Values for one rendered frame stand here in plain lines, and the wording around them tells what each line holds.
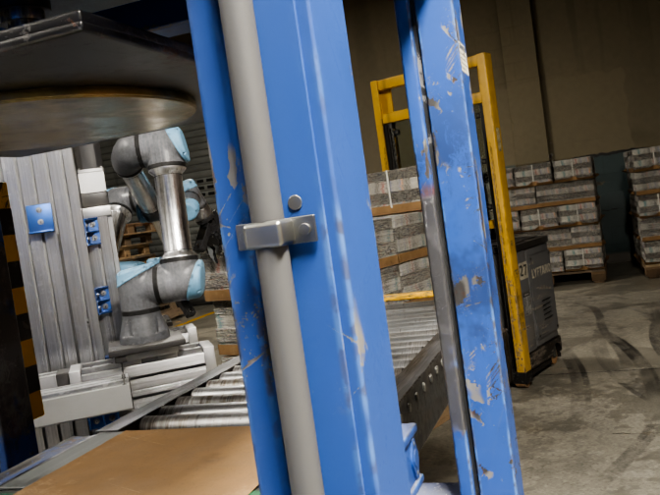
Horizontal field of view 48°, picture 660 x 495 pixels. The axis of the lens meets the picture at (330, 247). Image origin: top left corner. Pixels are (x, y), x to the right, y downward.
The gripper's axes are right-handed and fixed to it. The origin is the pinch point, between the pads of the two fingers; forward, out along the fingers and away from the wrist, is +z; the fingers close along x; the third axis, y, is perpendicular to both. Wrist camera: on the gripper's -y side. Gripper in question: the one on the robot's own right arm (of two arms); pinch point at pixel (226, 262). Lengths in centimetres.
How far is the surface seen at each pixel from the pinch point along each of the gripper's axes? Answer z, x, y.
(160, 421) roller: -40, -96, -111
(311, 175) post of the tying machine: -98, -180, -138
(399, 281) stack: 66, -18, 69
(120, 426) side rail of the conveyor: -44, -92, -116
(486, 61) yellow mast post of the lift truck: 17, -37, 195
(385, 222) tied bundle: 38, -18, 78
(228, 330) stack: 27.4, 11.1, -8.3
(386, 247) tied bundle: 47, -19, 70
